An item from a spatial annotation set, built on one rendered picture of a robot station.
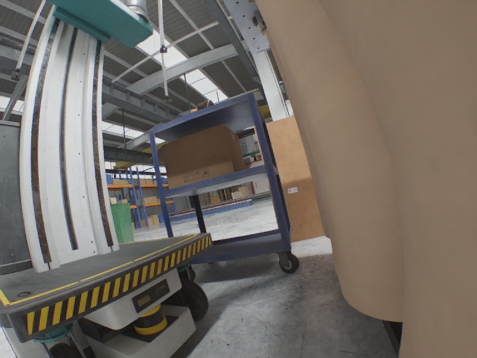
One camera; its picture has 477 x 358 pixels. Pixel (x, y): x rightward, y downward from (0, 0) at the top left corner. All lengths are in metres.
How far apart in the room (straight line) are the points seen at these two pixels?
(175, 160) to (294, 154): 0.84
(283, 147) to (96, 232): 1.32
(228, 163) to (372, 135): 0.93
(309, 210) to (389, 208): 1.36
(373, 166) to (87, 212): 0.84
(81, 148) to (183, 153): 0.59
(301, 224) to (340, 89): 1.40
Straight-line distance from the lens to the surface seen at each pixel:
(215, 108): 1.13
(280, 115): 11.27
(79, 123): 0.95
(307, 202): 1.60
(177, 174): 1.24
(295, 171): 1.60
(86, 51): 1.18
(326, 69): 0.30
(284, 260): 1.07
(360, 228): 0.29
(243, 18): 1.32
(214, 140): 1.16
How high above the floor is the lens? 0.42
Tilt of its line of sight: 5 degrees up
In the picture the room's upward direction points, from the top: 13 degrees counter-clockwise
